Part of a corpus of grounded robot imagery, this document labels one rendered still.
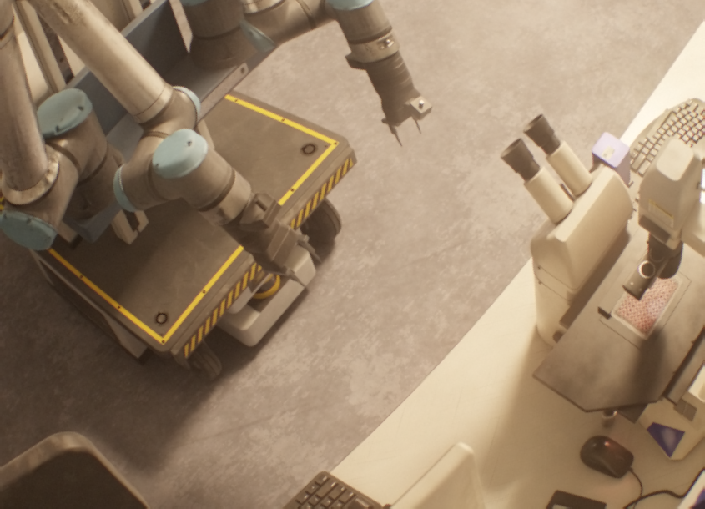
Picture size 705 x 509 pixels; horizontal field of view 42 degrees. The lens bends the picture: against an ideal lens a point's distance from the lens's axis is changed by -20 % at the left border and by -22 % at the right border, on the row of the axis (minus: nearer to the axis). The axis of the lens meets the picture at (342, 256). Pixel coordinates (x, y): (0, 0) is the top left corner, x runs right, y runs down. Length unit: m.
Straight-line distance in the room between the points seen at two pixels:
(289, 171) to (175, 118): 0.81
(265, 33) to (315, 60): 1.37
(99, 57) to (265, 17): 0.38
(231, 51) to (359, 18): 0.49
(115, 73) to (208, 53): 0.58
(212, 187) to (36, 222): 0.42
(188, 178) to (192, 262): 0.84
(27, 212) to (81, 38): 0.40
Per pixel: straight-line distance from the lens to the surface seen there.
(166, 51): 2.40
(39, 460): 1.66
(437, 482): 1.05
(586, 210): 1.56
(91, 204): 2.19
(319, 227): 2.84
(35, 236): 2.00
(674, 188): 1.30
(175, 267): 2.57
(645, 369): 1.53
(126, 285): 2.59
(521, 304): 1.83
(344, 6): 1.92
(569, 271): 1.55
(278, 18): 2.00
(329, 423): 2.63
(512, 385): 1.75
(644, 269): 1.44
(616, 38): 3.38
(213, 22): 2.29
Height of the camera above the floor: 2.30
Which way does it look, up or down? 54 degrees down
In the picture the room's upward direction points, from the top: 19 degrees counter-clockwise
